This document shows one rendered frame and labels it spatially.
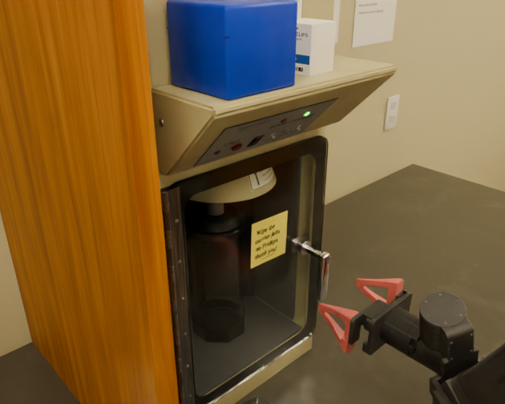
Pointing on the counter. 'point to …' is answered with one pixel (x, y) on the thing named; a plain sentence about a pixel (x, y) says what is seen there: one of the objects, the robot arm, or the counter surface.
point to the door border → (175, 254)
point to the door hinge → (169, 286)
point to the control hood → (255, 109)
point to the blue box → (232, 46)
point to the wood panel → (82, 191)
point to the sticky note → (268, 239)
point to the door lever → (319, 268)
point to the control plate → (243, 135)
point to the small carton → (314, 46)
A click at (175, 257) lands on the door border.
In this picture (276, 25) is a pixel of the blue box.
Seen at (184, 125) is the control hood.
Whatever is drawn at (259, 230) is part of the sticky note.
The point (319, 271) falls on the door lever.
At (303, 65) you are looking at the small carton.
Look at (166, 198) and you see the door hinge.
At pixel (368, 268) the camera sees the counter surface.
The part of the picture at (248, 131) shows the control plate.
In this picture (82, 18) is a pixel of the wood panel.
